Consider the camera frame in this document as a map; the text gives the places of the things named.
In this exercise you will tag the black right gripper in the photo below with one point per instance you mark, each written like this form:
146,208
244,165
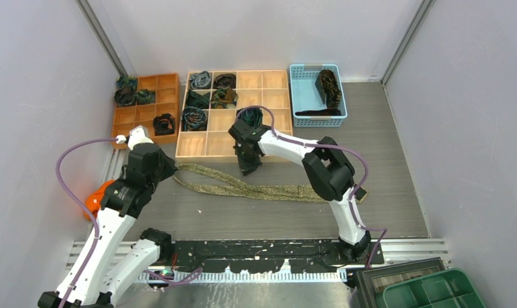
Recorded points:
246,168

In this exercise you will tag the green floral patterned tie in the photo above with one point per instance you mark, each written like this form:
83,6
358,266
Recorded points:
232,186

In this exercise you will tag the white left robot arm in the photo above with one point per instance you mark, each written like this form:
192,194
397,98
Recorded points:
95,279

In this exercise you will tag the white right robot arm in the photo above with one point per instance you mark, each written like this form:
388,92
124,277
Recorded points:
328,170

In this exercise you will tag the rolled green orange tie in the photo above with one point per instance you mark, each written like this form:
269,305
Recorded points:
224,98

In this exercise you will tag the rolled blue multicolour tie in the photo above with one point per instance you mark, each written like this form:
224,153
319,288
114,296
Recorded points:
194,119

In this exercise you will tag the rolled dark green tie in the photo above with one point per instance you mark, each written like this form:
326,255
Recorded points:
198,99

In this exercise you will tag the rolled dark brown tie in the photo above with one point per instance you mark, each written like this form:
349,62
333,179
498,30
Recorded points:
225,80

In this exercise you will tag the navy red striped tie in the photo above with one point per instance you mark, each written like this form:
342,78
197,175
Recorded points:
323,112

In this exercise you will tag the light blue plastic basket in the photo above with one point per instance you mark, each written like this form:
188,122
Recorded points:
306,97

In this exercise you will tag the rolled black orange tie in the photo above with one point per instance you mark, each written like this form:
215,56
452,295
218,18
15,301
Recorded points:
164,124

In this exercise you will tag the rolled grey blue tie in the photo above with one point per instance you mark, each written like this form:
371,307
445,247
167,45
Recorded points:
200,81

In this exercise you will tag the brown orange patterned tie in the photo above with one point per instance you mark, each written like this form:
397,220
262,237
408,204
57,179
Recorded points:
328,88

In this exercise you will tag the orange wooden compartment tray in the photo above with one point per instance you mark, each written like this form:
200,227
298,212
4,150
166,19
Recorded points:
167,88

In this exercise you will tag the rolled green patterned tie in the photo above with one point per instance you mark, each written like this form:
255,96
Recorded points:
145,97

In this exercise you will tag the rolled dark striped tie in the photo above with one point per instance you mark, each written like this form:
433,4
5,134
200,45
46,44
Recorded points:
125,97

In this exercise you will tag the rolled teal tie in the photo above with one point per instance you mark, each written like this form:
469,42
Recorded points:
127,81

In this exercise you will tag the orange cloth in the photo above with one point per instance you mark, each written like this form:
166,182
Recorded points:
93,202

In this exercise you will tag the dark framed box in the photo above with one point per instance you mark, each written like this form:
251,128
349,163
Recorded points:
367,284

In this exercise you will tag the green plastic organizer bin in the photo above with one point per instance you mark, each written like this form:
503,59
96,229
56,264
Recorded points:
449,288

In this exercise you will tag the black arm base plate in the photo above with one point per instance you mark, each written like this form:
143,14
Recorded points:
264,256

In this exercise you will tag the aluminium frame rail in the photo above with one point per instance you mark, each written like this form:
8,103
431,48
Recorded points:
394,251

